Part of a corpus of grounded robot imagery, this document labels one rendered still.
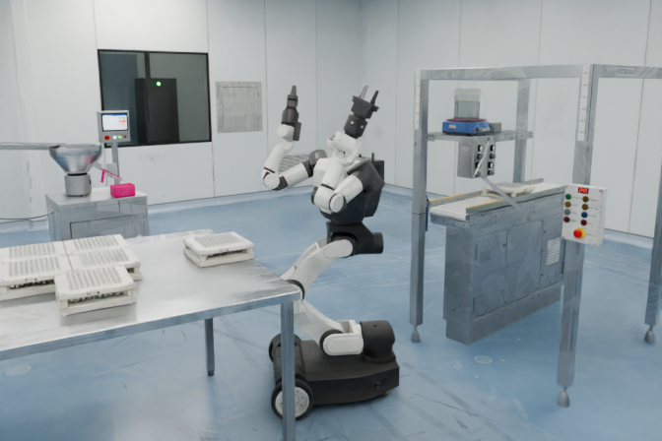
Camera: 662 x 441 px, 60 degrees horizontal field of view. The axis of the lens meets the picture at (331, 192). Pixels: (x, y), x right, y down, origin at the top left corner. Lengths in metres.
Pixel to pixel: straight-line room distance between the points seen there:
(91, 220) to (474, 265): 2.71
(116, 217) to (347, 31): 5.43
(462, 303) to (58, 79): 5.24
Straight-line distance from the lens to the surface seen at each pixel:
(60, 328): 2.03
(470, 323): 3.65
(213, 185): 7.87
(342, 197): 2.43
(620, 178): 6.52
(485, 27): 7.50
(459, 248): 3.54
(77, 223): 4.46
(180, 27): 7.66
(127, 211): 4.53
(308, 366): 3.03
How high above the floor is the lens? 1.57
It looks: 11 degrees down
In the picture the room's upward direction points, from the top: straight up
